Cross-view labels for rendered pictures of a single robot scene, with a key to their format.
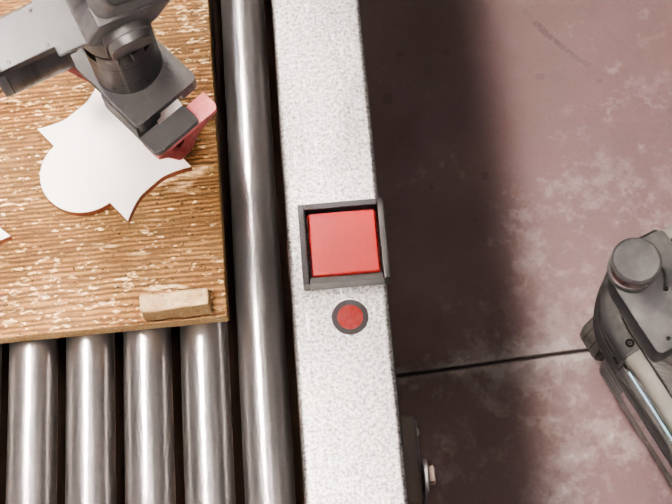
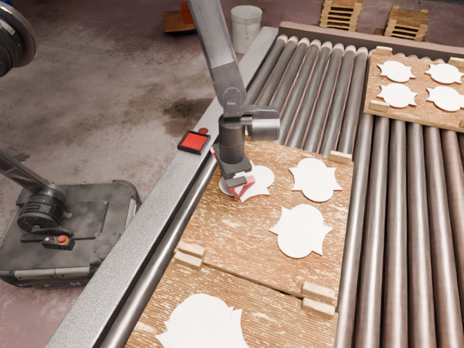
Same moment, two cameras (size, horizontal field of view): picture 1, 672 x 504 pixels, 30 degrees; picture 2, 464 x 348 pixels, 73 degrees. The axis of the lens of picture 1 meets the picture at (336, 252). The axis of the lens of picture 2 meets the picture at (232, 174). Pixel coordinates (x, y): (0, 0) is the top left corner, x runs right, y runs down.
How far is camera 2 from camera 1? 115 cm
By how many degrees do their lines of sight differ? 63
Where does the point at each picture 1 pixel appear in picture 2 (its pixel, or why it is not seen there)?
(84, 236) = (265, 163)
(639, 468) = not seen: hidden behind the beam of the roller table
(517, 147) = not seen: outside the picture
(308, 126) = (183, 175)
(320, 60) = (166, 192)
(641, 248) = (100, 254)
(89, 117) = (250, 191)
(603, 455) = not seen: hidden behind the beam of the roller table
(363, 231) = (187, 141)
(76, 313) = (274, 147)
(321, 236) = (199, 143)
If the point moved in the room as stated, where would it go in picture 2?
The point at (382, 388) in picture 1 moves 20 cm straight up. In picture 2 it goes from (205, 117) to (200, 59)
